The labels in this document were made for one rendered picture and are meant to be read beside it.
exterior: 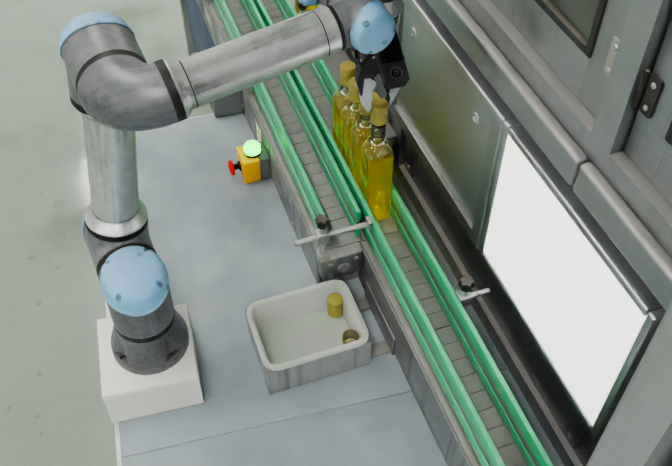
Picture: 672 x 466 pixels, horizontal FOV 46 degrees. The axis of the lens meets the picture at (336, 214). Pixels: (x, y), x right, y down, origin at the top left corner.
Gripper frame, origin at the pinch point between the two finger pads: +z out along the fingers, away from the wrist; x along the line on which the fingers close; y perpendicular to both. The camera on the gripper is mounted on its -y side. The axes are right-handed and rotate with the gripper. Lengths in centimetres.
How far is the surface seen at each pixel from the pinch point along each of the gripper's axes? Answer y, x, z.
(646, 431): -96, 23, -56
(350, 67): 16.4, -0.1, 2.3
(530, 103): -30.1, -12.7, -20.4
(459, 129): -10.7, -12.3, 1.0
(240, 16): 85, 8, 30
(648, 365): -94, 23, -60
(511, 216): -33.1, -11.9, 2.6
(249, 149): 32, 20, 33
